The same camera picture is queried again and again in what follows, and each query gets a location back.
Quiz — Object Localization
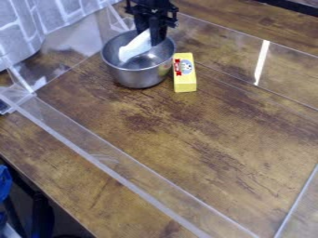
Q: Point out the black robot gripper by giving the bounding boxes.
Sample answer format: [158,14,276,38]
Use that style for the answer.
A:
[125,0,179,46]

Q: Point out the stainless steel bowl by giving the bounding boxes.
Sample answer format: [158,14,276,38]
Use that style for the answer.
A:
[100,30,175,88]

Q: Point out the yellow butter block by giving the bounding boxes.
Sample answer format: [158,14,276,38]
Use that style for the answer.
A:
[172,52,197,93]

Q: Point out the grey brick pattern cloth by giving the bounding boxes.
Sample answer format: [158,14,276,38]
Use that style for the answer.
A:
[0,0,120,72]

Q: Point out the blue object at table edge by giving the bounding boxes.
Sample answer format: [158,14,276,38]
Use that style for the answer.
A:
[0,165,12,232]

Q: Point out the black table leg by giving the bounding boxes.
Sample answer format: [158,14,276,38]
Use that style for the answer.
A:
[30,192,54,238]

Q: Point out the clear acrylic enclosure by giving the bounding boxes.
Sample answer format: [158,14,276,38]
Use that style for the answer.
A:
[0,0,318,238]

